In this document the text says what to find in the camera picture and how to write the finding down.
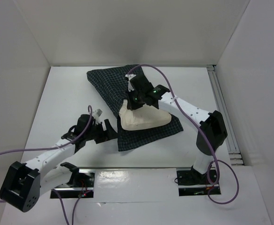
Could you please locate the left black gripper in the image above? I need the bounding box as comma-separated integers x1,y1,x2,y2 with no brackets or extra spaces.
84,119,119,144

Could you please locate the cream white pillow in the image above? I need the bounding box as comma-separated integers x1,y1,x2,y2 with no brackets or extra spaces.
118,99,171,131

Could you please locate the dark checkered pillowcase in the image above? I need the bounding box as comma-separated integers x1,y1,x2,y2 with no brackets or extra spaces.
87,64,184,152

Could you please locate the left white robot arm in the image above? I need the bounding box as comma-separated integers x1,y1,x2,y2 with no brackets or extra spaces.
0,114,118,212

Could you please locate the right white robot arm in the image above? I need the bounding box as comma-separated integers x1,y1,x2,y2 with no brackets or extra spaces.
119,74,228,184

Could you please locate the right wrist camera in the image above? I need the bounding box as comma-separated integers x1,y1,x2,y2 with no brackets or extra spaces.
125,74,136,82

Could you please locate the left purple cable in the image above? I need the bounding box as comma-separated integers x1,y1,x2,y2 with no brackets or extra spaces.
0,105,94,225

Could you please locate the purple cable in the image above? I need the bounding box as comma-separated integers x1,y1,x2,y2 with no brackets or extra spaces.
0,105,94,225
127,64,240,205

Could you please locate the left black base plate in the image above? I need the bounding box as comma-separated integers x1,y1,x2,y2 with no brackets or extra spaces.
54,169,95,199

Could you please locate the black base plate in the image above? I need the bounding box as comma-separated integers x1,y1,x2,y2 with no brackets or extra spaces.
174,168,221,196
54,169,95,199

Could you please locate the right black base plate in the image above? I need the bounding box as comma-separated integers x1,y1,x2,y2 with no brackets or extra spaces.
174,168,221,196

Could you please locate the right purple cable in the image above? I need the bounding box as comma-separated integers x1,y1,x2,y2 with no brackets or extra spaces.
127,64,240,205

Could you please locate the aluminium rail frame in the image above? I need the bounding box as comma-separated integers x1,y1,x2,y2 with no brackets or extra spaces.
207,65,244,166

